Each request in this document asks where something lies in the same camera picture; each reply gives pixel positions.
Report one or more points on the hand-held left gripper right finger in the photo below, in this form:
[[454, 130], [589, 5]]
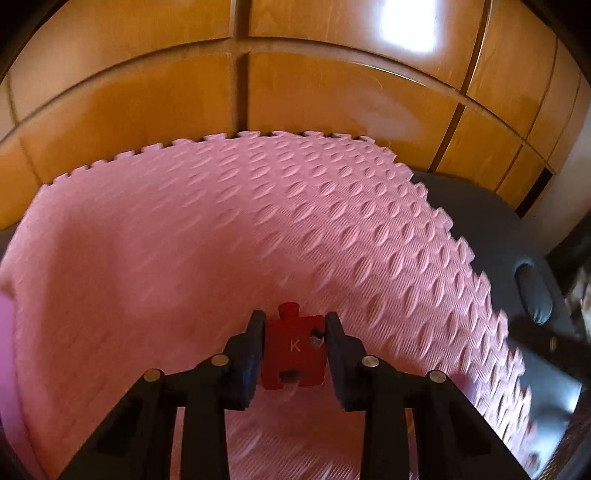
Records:
[[339, 364]]

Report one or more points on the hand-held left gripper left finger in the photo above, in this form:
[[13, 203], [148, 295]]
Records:
[[249, 360]]

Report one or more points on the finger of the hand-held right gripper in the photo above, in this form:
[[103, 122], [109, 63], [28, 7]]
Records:
[[545, 344]]

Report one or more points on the wooden wardrobe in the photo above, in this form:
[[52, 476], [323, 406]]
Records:
[[323, 92]]

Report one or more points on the black oval table grommet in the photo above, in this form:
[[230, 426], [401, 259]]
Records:
[[535, 295]]

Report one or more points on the red puzzle piece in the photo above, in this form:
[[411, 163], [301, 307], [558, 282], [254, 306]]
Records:
[[277, 341]]

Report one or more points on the pink foam puzzle mat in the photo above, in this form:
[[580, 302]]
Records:
[[231, 230]]

